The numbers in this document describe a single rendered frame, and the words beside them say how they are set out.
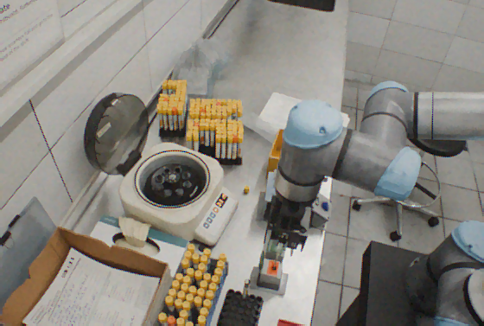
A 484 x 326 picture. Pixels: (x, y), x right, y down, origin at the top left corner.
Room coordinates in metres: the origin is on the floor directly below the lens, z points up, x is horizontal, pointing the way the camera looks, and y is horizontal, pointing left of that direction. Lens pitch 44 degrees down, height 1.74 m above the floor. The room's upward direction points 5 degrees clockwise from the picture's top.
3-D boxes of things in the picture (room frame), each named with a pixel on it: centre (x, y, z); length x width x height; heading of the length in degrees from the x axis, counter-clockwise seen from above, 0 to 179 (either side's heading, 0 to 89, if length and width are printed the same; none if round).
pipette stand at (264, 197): (0.63, -0.10, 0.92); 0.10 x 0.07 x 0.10; 175
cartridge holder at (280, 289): (0.41, -0.09, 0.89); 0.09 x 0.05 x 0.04; 80
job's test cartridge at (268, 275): (0.41, -0.09, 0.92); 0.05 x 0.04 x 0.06; 80
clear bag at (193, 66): (1.16, 0.21, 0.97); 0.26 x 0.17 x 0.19; 4
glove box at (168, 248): (0.45, 0.23, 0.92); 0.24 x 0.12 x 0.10; 78
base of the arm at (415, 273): (0.38, -0.49, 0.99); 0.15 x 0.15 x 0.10
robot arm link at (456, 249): (0.37, -0.50, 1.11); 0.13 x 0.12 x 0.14; 160
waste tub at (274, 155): (0.79, -0.16, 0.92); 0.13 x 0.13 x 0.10; 76
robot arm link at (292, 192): (0.39, -0.10, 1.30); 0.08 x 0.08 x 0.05
